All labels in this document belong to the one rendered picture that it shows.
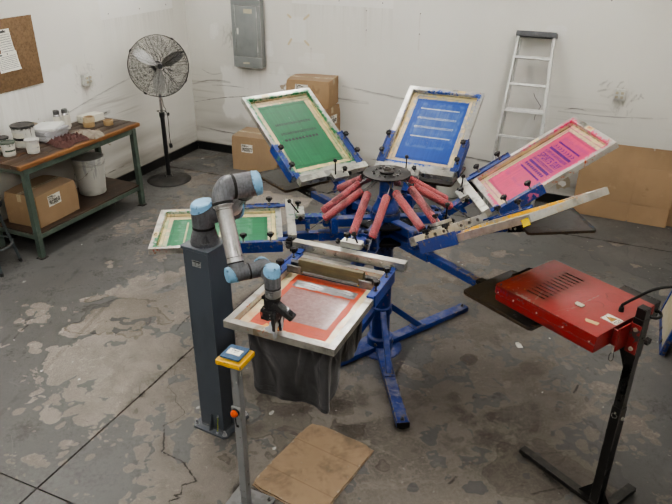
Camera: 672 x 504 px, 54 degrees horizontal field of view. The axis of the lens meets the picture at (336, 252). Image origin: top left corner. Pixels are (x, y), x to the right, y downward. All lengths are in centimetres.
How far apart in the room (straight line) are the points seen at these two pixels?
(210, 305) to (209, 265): 24
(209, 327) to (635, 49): 492
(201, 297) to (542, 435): 214
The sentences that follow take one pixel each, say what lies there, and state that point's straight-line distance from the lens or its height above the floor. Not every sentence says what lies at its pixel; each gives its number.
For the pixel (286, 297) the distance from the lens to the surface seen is 343.
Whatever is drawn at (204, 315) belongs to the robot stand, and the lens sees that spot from 362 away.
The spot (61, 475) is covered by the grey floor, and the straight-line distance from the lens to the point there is 406.
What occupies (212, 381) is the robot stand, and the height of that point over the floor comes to 36.
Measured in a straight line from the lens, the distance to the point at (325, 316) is 326.
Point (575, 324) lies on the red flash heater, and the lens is 312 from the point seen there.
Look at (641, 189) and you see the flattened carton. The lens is 724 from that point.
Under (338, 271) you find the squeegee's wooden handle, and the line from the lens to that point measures 349.
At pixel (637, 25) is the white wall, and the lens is 699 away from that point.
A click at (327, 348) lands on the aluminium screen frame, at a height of 99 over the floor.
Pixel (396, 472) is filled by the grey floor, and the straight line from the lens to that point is 382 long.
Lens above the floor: 270
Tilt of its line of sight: 27 degrees down
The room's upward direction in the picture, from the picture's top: straight up
